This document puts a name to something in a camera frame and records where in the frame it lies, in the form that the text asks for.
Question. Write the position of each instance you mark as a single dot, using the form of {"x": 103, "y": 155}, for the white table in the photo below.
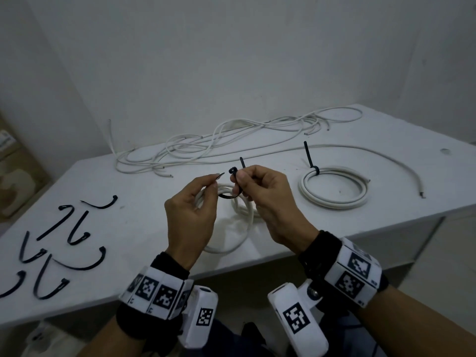
{"x": 372, "y": 234}

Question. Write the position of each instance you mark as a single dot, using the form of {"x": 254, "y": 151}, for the fastened black zip tie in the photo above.
{"x": 309, "y": 157}

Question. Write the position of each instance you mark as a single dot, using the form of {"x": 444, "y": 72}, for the person's left hand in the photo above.
{"x": 187, "y": 223}

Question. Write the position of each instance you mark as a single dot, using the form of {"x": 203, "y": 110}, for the person's left thumb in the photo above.
{"x": 210, "y": 198}

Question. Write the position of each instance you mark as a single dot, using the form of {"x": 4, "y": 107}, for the white plastic bag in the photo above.
{"x": 48, "y": 340}

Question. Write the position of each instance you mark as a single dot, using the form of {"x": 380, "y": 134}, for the cardboard box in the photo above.
{"x": 18, "y": 170}

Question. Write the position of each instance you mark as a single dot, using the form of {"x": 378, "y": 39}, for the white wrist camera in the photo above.
{"x": 200, "y": 316}
{"x": 297, "y": 319}

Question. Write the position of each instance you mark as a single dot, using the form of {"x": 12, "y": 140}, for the person's left forearm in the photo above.
{"x": 111, "y": 343}

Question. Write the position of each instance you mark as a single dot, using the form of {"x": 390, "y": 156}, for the right marker wristband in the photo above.
{"x": 351, "y": 273}

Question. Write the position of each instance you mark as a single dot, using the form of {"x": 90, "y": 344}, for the person's right hand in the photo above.
{"x": 273, "y": 208}

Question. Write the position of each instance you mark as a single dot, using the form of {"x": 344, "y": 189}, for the person's right thumb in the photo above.
{"x": 245, "y": 181}

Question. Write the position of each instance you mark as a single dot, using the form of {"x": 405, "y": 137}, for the looped black zip tie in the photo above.
{"x": 235, "y": 189}

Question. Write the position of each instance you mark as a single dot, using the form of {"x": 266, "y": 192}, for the marker wristband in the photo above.
{"x": 351, "y": 273}
{"x": 158, "y": 289}

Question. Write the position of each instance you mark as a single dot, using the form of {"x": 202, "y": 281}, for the person's dark trousers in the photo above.
{"x": 230, "y": 342}

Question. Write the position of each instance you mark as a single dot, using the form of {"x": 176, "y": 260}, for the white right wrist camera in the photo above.
{"x": 297, "y": 319}

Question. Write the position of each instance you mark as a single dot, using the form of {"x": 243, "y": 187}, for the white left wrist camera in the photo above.
{"x": 200, "y": 316}

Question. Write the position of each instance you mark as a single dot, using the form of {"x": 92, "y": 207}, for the scattered group of zip ties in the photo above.
{"x": 85, "y": 265}

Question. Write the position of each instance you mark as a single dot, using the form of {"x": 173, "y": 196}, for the left marker wristband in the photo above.
{"x": 158, "y": 289}

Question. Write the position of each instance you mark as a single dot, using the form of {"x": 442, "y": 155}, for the person's right forearm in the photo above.
{"x": 416, "y": 323}

